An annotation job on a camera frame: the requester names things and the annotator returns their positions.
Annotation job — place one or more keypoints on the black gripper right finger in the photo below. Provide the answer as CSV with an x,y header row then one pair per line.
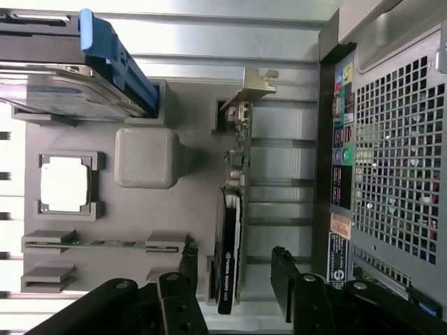
x,y
307,303

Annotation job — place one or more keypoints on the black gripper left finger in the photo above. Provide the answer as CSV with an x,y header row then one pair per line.
x,y
174,303

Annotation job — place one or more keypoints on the gray printed parts rack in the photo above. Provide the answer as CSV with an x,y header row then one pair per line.
x,y
146,216

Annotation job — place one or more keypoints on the green RAM stick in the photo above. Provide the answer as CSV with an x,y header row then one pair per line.
x,y
104,244

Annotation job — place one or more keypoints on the silver CPU chip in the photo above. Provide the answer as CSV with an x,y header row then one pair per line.
x,y
64,183

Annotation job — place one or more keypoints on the black open PC case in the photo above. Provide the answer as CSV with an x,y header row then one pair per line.
x,y
394,157

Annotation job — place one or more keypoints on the hard disk with blue carrier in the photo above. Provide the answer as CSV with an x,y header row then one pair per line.
x,y
70,94

